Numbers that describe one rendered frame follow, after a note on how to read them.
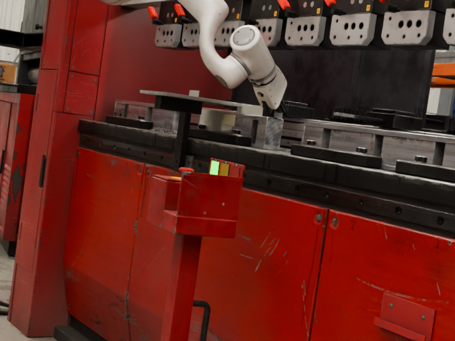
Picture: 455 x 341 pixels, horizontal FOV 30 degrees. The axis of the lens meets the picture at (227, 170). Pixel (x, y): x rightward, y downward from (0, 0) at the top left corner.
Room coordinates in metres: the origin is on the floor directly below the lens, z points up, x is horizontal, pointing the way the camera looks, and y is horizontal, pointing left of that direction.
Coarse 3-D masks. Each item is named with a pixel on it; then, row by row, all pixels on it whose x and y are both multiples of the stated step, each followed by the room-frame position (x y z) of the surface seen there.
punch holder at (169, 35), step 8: (176, 0) 2.99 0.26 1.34; (160, 8) 3.08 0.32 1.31; (168, 8) 3.03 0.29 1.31; (184, 8) 2.97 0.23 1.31; (160, 16) 3.08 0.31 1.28; (168, 16) 3.03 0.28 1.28; (176, 16) 2.98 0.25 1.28; (168, 24) 3.02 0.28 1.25; (176, 24) 2.96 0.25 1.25; (160, 32) 3.05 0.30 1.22; (168, 32) 3.02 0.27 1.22; (176, 32) 2.96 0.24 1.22; (160, 40) 3.05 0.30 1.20; (168, 40) 3.00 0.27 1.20; (176, 40) 2.97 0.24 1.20; (168, 48) 3.08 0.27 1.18; (176, 48) 3.03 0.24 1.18; (184, 48) 2.99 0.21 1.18
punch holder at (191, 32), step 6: (186, 12) 2.92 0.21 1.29; (192, 18) 2.88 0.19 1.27; (186, 24) 2.90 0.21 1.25; (192, 24) 2.87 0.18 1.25; (198, 24) 2.83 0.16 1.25; (186, 30) 2.90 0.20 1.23; (192, 30) 2.87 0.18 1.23; (198, 30) 2.83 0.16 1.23; (186, 36) 2.89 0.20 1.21; (192, 36) 2.86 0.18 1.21; (198, 36) 2.82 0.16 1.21; (186, 42) 2.89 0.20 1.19; (192, 42) 2.85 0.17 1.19; (198, 42) 2.82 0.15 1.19; (192, 48) 2.94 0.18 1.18; (198, 48) 2.90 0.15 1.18; (216, 48) 2.83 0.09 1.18; (222, 48) 2.84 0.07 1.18
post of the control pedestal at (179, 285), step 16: (176, 240) 2.09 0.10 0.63; (192, 240) 2.07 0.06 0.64; (176, 256) 2.08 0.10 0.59; (192, 256) 2.07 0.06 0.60; (176, 272) 2.06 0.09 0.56; (192, 272) 2.07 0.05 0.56; (176, 288) 2.06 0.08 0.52; (192, 288) 2.08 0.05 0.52; (176, 304) 2.06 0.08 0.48; (192, 304) 2.08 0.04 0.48; (176, 320) 2.06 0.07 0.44; (176, 336) 2.07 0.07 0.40
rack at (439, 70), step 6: (438, 66) 4.45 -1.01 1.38; (444, 66) 4.40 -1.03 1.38; (450, 66) 4.35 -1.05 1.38; (438, 72) 4.45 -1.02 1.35; (444, 72) 4.40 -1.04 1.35; (450, 72) 4.35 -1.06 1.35; (432, 78) 5.27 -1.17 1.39; (438, 78) 5.25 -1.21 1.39; (444, 78) 5.19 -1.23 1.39; (450, 78) 4.94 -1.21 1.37; (432, 84) 5.27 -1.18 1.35; (438, 84) 5.21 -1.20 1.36; (444, 84) 5.15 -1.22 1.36; (450, 84) 5.09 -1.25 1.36
